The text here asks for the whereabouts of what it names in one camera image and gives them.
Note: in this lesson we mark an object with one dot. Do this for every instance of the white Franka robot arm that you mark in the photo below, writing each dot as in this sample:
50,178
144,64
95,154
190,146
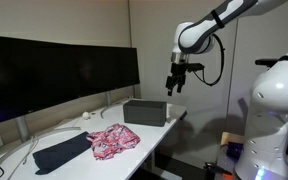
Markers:
274,100

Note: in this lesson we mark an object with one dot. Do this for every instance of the purple blue object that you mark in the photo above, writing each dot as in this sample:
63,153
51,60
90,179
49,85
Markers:
234,150

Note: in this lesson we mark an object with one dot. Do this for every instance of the white desk leg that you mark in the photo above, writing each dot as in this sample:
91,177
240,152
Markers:
153,160

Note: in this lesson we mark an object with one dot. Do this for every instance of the orange and black tool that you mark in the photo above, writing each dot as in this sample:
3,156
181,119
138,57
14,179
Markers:
217,168

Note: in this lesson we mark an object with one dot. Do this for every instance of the silver curved monitor stand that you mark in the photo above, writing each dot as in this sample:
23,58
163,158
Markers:
22,128
108,98

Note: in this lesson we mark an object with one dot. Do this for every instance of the dark navy cloth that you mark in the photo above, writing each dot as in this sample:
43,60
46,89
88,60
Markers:
60,153

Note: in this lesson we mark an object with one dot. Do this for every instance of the light wooden board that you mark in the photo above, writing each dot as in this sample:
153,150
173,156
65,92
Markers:
232,136

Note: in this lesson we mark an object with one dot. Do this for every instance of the grey rectangular box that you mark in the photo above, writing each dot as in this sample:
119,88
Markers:
144,115

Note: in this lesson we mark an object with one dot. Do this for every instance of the pink and blue floral cloth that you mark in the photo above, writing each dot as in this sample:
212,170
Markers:
114,140

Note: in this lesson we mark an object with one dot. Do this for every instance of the small white ball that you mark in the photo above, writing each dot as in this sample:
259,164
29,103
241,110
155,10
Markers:
86,115

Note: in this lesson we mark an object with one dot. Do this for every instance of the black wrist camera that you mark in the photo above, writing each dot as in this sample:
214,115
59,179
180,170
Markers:
195,66

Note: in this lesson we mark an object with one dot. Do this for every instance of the black clamp bar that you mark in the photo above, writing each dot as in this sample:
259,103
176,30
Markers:
265,62

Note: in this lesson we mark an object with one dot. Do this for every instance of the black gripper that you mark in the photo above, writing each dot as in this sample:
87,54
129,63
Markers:
178,71

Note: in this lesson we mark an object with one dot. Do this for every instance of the wide black monitor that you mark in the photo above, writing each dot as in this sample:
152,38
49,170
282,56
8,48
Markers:
110,70
24,76

